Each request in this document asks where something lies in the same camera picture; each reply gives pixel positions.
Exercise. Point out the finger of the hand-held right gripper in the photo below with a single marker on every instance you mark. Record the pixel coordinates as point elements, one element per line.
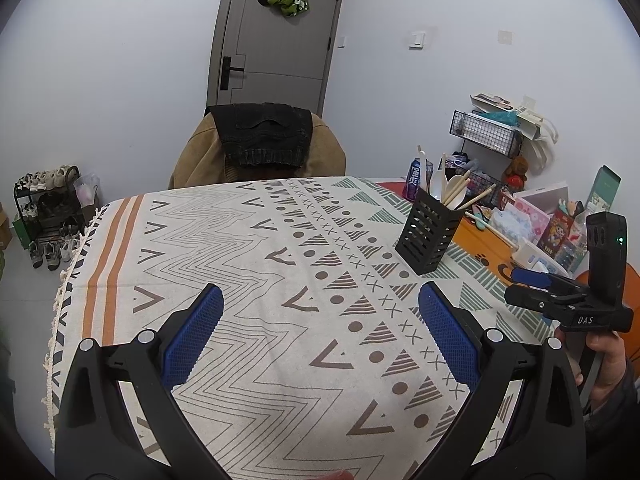
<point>540,302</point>
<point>532,276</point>

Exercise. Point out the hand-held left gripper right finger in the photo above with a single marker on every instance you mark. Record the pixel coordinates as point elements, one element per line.
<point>447,335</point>

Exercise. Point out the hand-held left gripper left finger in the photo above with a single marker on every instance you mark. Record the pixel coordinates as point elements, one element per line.
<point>195,335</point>

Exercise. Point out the pile of wooden chopsticks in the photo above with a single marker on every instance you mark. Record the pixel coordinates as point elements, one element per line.
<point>480,195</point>

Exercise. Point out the black utensil holder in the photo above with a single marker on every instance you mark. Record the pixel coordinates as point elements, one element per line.
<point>425,240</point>

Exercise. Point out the white plastic spoon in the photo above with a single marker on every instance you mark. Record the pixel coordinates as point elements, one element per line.
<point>438,182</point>

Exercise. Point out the person's right forearm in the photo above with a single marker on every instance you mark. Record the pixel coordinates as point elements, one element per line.
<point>620,410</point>

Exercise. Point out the person's right hand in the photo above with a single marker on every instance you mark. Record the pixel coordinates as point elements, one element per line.
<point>607,365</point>

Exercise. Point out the person's left hand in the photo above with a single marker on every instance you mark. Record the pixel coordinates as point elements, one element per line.
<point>332,475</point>

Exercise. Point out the colourful cartoon box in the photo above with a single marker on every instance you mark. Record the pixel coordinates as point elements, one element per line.
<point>555,232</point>

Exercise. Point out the pink box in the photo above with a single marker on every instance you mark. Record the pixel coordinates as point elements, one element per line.
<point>530,220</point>

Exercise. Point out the tissue pack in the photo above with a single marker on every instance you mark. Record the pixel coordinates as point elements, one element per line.
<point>505,220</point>

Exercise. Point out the red orange printed mat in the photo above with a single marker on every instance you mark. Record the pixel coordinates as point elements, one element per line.
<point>475,240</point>

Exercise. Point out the patterned tablecloth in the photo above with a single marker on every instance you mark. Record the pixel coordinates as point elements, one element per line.
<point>250,385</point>

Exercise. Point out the teal pink brush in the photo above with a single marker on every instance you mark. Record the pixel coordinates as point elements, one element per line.
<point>482,216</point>

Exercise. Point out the tall green carton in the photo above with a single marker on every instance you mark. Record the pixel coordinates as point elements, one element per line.
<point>602,187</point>

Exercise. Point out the white flat box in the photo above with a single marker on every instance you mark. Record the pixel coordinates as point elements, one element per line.
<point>550,194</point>

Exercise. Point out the brown plush toy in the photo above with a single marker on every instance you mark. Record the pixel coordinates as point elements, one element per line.
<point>516,172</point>

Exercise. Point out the bundle of clothes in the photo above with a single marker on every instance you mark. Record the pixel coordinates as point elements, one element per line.
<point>465,164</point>

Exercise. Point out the blue drink can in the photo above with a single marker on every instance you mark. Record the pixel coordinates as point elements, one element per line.
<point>412,180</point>

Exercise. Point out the teal plastic bag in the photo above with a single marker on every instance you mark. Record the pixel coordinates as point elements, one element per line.
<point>500,117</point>

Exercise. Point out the brown jacket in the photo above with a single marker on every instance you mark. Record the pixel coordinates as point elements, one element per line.
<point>195,160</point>

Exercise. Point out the pink plastic bag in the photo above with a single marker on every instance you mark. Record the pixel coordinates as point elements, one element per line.
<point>86,190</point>

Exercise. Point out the green box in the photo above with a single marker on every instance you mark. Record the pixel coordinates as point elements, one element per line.
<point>20,230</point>

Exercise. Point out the black shoe rack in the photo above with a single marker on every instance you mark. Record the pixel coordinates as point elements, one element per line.
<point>20,210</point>

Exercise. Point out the group of shoes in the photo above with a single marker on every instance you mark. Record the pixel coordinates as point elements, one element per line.
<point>47,177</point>

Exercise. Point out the black denim jacket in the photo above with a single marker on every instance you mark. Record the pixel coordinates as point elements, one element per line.
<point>262,130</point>

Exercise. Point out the grey door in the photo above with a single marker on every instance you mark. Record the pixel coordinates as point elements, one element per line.
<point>280,45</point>

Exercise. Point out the white wall socket cover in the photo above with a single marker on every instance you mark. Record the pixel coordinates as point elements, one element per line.
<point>505,37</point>

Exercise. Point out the white light switch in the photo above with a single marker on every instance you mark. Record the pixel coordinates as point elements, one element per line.
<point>417,39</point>

